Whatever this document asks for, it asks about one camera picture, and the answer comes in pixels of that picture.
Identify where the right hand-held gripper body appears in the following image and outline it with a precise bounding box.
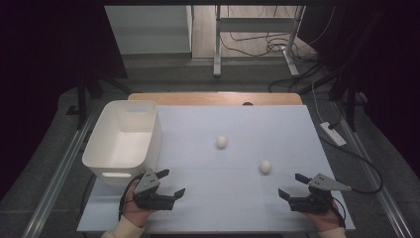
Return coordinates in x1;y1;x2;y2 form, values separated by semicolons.
288;173;353;214

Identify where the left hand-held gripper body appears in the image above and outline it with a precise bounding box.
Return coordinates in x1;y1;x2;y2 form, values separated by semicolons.
133;168;175;211

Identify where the white plastic bin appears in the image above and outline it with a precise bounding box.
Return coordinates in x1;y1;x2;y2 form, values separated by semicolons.
81;99;163;186

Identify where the person's right hand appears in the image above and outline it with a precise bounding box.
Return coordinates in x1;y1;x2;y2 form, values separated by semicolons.
303;201;346;232

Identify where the person's left hand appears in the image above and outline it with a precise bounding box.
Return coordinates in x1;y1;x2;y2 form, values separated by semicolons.
122;181;157;228

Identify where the pale blue table mat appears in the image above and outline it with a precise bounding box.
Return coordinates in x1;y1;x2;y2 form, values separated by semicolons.
76;104;357;232

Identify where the white power strip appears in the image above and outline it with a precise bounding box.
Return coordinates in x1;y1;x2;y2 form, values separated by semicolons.
319;121;348;148

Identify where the black stand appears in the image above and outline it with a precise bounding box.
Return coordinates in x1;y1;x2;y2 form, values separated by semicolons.
326;65;361;133
65;70;133;131

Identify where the white cabinet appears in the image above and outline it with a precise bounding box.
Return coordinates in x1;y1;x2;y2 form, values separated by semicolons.
104;5;194;56

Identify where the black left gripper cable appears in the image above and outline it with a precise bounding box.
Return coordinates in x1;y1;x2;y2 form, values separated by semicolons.
118;173;147;221

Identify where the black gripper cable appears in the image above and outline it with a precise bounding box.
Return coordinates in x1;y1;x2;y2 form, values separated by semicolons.
118;173;147;221
318;134;384;195

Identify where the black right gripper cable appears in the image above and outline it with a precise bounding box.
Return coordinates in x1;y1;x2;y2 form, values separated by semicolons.
318;134;384;195

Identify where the metal floor rail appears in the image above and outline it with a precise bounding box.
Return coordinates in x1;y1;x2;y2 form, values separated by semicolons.
333;102;407;238
21;112;97;238

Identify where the white power strip cable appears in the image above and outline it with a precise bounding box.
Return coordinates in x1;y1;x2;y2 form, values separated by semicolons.
311;80;325;124

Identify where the tangle of floor cables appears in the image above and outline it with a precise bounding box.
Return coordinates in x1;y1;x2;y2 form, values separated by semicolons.
219;31;320;63

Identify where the white metal desk frame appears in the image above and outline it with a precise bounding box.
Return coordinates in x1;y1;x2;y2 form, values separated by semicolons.
212;5;306;78

